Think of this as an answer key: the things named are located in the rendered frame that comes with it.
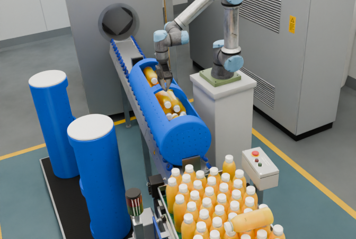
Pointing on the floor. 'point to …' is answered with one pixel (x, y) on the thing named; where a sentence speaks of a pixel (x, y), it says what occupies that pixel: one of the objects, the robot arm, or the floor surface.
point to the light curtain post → (169, 19)
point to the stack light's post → (139, 229)
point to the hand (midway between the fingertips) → (166, 90)
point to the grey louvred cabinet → (283, 44)
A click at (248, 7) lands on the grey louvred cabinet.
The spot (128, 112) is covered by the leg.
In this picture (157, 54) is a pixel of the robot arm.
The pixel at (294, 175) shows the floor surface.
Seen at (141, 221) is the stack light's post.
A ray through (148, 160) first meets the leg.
